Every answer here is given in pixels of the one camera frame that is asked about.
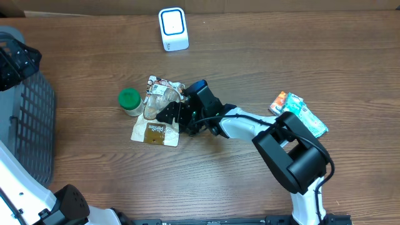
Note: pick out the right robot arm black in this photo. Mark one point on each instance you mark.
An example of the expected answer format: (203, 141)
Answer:
(292, 153)

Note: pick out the small teal tissue pack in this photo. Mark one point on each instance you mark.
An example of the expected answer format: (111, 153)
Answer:
(293, 104)

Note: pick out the green bottle cap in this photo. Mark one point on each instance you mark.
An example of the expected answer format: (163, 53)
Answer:
(129, 98)

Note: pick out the teal snack packet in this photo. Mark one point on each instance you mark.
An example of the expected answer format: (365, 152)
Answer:
(312, 122)

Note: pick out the orange tissue pack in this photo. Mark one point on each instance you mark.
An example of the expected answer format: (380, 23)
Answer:
(276, 107)

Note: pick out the beige dried mushroom bag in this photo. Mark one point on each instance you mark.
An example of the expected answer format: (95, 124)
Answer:
(147, 129)

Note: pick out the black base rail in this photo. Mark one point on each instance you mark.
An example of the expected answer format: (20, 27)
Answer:
(330, 219)

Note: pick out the clear jar white contents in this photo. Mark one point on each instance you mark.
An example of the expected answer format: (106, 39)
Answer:
(136, 112)

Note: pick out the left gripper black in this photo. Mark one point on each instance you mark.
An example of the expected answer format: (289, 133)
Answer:
(14, 72)

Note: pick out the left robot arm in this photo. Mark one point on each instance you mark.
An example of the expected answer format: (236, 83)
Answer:
(25, 201)

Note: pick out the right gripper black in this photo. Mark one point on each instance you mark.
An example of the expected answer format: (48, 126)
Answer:
(181, 118)

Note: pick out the white barcode scanner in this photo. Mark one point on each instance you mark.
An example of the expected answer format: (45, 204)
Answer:
(174, 32)

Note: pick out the grey plastic shopping basket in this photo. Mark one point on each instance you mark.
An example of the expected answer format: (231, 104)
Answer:
(28, 116)

